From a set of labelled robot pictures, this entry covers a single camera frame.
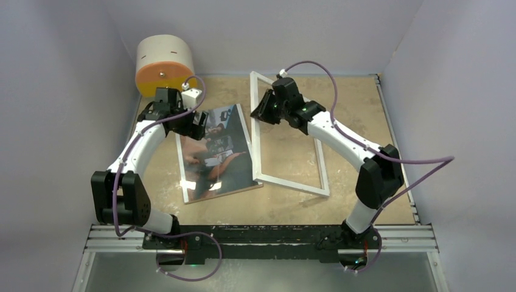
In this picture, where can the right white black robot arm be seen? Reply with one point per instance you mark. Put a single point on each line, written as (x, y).
(379, 171)

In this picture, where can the round cabinet with coloured drawers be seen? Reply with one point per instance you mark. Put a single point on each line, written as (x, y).
(162, 61)

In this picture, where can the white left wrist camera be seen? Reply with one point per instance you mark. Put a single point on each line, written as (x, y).
(191, 97)

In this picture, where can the aluminium rail frame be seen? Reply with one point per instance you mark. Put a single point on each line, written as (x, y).
(394, 239)

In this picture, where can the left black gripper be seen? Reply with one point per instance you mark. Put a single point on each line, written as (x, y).
(193, 131)

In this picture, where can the glossy photo print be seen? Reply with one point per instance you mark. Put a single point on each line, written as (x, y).
(220, 163)

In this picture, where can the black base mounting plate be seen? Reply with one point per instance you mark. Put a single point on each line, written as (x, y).
(331, 243)

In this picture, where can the white wooden picture frame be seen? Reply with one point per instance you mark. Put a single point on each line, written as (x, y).
(254, 79)

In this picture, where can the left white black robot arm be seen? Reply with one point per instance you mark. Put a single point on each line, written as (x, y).
(119, 194)

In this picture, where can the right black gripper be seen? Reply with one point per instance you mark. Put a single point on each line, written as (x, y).
(262, 112)

